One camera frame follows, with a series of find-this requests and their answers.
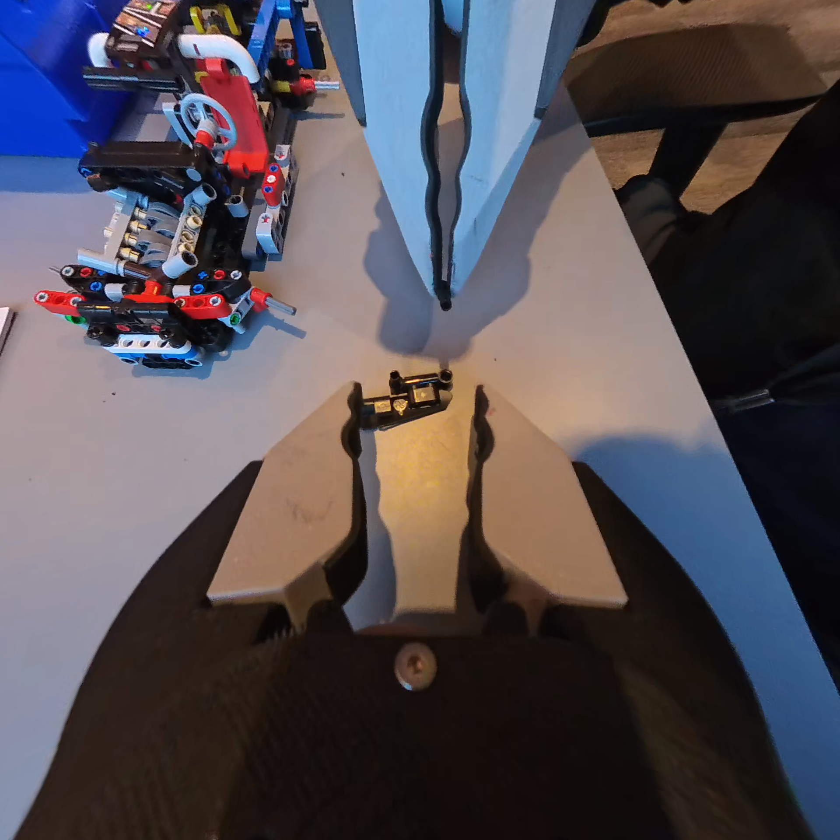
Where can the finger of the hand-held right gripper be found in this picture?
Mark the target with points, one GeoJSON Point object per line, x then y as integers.
{"type": "Point", "coordinates": [394, 98]}
{"type": "Point", "coordinates": [512, 98]}

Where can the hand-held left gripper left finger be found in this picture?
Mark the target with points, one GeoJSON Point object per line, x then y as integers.
{"type": "Point", "coordinates": [289, 518]}

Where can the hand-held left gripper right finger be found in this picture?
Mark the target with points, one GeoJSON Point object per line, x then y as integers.
{"type": "Point", "coordinates": [544, 525]}

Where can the black toy brick assembly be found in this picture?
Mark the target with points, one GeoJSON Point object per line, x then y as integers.
{"type": "Point", "coordinates": [407, 403]}

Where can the black toy brick pin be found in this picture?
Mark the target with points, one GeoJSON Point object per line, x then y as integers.
{"type": "Point", "coordinates": [445, 303]}

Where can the white instruction booklet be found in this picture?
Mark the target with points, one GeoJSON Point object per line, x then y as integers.
{"type": "Point", "coordinates": [5, 328]}

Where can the grey desk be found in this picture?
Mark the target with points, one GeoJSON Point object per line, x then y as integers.
{"type": "Point", "coordinates": [164, 459]}

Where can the black chair base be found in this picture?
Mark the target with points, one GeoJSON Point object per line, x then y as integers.
{"type": "Point", "coordinates": [682, 157]}

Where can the person's grey shoe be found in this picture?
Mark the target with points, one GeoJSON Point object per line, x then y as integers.
{"type": "Point", "coordinates": [649, 216]}

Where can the toy brick car model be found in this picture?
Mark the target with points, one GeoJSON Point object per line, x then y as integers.
{"type": "Point", "coordinates": [164, 216]}

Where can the blue plastic bin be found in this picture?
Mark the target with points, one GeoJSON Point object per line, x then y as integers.
{"type": "Point", "coordinates": [39, 85]}

